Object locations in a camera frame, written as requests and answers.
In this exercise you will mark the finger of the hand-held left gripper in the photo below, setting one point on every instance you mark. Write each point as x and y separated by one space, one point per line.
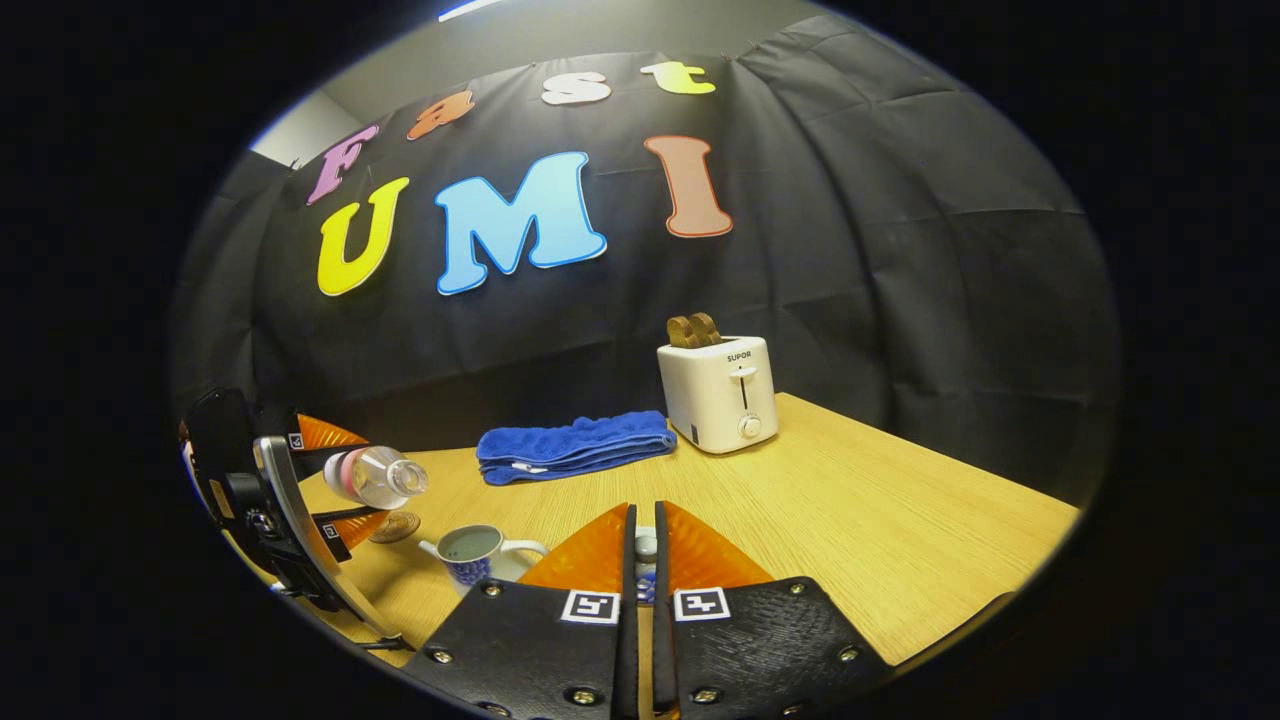
325 435
355 528

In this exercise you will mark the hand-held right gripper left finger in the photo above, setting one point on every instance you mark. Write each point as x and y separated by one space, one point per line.
629 670

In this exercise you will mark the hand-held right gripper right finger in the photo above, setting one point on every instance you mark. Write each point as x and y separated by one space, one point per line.
663 670

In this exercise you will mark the round brown coaster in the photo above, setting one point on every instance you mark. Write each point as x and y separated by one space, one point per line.
394 527

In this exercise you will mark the clear plastic water bottle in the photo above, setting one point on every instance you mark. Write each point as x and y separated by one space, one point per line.
375 475

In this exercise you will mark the white blue-patterned teacup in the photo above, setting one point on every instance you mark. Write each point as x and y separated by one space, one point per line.
470 575

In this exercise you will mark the folded blue towel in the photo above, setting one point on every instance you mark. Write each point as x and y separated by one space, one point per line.
575 447

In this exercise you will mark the white toaster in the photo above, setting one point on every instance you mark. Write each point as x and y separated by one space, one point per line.
715 395

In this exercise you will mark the brown bread slice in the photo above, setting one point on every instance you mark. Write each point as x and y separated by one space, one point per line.
693 330

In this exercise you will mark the black backdrop cloth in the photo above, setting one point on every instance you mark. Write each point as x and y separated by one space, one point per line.
850 300

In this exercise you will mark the long ceiling light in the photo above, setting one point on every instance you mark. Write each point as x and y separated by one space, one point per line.
468 9

